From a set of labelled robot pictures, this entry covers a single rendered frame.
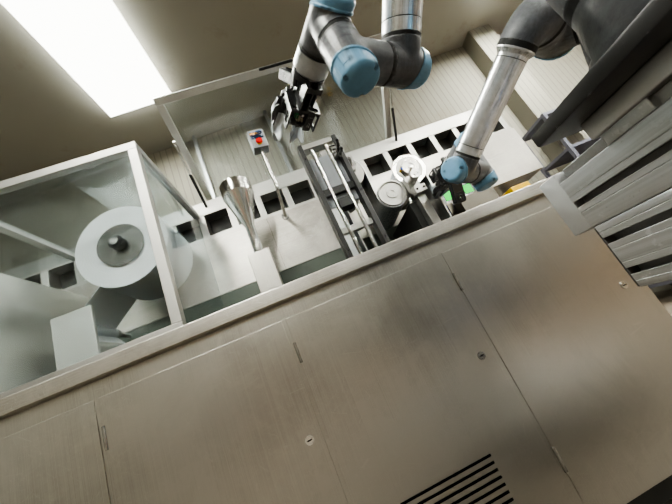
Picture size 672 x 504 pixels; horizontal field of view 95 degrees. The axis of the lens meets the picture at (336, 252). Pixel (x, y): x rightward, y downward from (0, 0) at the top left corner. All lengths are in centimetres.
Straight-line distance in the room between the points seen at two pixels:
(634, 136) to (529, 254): 66
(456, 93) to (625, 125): 409
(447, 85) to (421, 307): 390
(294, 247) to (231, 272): 33
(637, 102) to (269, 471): 91
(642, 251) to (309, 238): 129
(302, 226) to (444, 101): 316
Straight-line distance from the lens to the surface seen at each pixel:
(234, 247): 161
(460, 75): 476
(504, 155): 208
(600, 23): 48
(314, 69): 71
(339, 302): 87
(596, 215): 53
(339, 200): 113
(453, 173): 98
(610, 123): 49
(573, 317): 111
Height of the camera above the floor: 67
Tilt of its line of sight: 17 degrees up
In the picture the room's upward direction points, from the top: 25 degrees counter-clockwise
